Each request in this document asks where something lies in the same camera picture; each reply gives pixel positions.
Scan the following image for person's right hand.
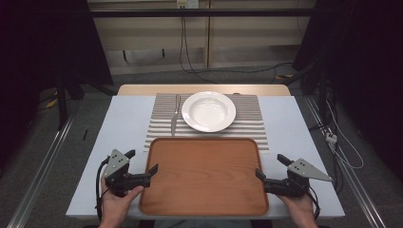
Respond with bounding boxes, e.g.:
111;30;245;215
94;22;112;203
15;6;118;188
277;193;318;228

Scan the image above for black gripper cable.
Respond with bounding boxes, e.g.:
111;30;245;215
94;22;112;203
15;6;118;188
94;156;110;221
304;184;321;221

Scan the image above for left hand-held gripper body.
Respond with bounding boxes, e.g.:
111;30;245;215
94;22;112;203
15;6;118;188
102;148;152;198

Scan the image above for metal floor rail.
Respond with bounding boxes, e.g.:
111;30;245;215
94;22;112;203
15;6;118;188
304;94;388;228
6;116;76;228

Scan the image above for silver fork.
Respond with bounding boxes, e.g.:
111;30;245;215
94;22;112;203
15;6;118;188
170;93;182;138

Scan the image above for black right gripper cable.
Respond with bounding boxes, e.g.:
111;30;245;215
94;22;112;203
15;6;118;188
304;184;321;221

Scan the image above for bundle of black cables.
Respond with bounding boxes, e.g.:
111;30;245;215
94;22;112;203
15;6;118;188
308;80;346;195

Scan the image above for person's left hand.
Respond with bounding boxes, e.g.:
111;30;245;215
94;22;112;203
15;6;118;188
98;177;144;228

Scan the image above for white round plate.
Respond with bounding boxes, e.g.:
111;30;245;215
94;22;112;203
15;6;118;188
181;91;237;133

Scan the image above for black hanging wall cable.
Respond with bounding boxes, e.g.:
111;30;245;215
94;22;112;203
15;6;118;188
179;15;220;85

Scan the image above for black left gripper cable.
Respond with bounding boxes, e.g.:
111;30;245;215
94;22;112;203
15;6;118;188
94;156;110;221

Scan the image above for dark curtain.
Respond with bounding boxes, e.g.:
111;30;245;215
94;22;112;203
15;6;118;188
292;0;403;183
0;0;114;161

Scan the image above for black horizontal bar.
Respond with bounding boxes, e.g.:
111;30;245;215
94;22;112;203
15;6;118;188
89;8;316;18

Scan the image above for striped grey placemat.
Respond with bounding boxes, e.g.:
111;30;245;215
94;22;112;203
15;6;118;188
143;92;270;155

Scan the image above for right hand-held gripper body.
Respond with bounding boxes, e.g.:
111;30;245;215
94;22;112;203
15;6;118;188
264;158;333;199

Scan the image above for black metal stand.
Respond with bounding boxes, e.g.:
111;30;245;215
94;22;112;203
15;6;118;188
54;70;69;131

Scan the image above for white thin cable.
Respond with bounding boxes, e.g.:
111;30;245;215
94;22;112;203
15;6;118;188
326;100;365;170

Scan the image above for brown wooden tray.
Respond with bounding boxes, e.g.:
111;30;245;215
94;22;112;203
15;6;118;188
139;137;270;218

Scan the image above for white wall socket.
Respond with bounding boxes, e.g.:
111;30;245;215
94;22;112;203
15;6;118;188
176;0;200;10

